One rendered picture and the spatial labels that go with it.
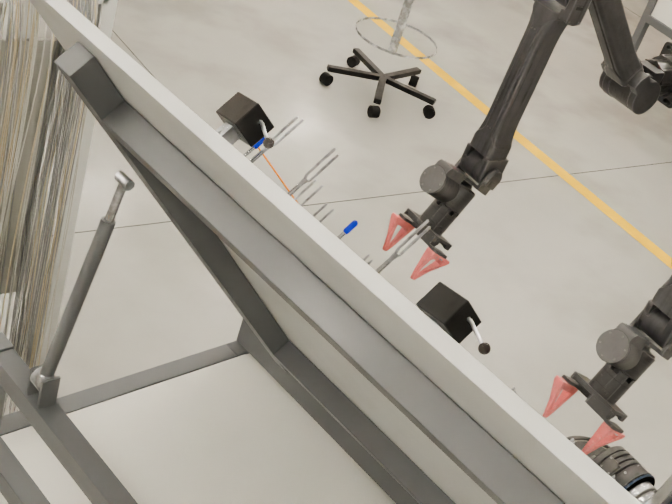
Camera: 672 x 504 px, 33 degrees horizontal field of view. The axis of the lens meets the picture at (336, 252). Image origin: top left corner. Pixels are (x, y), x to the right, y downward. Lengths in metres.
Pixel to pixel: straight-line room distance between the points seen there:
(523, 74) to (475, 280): 2.26
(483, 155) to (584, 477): 1.29
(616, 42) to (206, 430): 1.07
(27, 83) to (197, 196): 0.77
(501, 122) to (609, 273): 2.65
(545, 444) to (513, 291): 3.39
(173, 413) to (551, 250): 2.85
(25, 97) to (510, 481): 1.26
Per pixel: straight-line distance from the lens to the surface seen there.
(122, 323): 3.56
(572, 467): 0.96
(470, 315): 1.28
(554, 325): 4.26
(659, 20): 6.68
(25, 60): 2.04
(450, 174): 2.15
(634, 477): 3.07
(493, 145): 2.17
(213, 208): 1.34
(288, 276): 1.25
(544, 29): 2.09
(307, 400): 2.18
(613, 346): 1.90
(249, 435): 2.11
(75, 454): 1.72
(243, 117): 1.39
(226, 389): 2.19
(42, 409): 1.78
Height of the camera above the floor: 2.22
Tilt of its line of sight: 32 degrees down
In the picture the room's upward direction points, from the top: 19 degrees clockwise
